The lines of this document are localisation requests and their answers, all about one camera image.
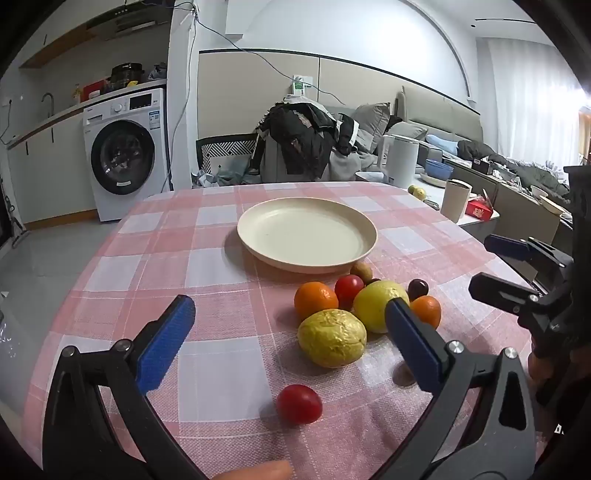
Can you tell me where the red tomato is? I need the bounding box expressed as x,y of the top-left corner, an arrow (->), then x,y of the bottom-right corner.
276,384 -> 323,426
334,274 -> 366,311

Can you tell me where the kitchen counter with cabinets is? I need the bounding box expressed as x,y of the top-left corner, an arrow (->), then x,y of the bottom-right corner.
7,76 -> 169,227

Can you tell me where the beige sofa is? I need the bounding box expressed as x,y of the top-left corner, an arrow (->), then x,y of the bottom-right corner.
323,88 -> 578,204

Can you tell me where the grey garment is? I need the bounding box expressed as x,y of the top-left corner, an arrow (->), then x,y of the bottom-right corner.
259,138 -> 379,183

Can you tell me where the person's left hand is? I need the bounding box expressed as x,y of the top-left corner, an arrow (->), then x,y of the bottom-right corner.
215,460 -> 294,480

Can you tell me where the white electric kettle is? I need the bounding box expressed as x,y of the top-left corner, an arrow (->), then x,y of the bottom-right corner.
378,134 -> 420,186

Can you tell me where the black jacket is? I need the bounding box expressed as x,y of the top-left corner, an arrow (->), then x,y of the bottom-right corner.
253,102 -> 361,178

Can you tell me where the thin wall cable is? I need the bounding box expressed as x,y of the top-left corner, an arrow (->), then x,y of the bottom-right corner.
191,2 -> 352,104

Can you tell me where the wooden wall cabinet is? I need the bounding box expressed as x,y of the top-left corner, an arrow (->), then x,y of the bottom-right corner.
18,23 -> 98,70

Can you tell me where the grey pillow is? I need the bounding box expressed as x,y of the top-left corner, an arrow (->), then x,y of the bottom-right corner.
351,102 -> 391,153

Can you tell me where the cream round plate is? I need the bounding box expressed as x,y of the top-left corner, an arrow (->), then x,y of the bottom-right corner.
237,197 -> 378,274

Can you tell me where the large orange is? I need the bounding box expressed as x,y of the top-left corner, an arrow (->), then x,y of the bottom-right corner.
294,281 -> 339,321

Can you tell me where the white side table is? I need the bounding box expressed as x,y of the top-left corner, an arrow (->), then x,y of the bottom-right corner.
355,166 -> 502,241

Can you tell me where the small brown fruit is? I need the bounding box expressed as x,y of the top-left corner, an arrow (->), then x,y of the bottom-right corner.
392,364 -> 417,387
350,261 -> 374,285

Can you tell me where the stack of blue bowls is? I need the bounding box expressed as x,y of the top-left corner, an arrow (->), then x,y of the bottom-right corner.
425,158 -> 455,182

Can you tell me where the person's right hand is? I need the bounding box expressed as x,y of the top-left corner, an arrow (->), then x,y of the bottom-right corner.
527,353 -> 550,393

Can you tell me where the yellow wrinkled fruit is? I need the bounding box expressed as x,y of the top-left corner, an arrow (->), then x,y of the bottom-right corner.
297,309 -> 368,368

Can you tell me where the dark green clothing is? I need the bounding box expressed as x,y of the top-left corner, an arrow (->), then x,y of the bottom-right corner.
457,138 -> 573,199

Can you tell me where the black cooking pot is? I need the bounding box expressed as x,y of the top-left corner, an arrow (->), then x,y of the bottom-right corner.
108,63 -> 145,90

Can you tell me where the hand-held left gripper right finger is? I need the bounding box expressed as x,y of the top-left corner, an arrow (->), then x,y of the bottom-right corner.
369,298 -> 539,480

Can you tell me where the beige cup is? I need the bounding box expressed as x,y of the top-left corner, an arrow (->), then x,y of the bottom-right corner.
440,178 -> 472,223

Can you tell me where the white washing machine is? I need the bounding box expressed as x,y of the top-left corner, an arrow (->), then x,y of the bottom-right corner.
83,88 -> 171,222

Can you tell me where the small orange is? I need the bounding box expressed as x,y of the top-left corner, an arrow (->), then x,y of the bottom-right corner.
409,295 -> 442,329

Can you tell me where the white bowl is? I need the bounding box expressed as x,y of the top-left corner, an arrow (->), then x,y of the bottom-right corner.
538,195 -> 566,217

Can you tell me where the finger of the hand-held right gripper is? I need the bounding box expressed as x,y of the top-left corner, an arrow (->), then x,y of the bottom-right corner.
468,272 -> 559,330
484,234 -> 574,278

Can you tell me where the white curtain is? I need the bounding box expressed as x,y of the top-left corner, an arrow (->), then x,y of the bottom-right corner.
489,39 -> 587,167

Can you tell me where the red box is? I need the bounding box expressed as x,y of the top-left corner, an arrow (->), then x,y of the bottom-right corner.
465,194 -> 495,220

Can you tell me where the pale plastic bag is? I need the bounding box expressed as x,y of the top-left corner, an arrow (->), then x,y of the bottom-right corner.
194,154 -> 259,188

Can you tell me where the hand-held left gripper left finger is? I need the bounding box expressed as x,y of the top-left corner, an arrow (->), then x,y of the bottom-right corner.
42,294 -> 208,480

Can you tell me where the pink checked tablecloth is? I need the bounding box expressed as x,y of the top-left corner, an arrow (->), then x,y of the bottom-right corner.
21,181 -> 546,480

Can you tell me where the range hood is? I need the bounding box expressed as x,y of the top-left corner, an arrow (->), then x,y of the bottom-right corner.
88,0 -> 174,40

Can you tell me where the yellow-green round fruit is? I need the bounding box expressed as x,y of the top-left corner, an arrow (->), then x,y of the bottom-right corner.
353,280 -> 411,334

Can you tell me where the black white patterned chair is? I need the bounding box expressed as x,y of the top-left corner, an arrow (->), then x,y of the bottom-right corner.
196,134 -> 259,185

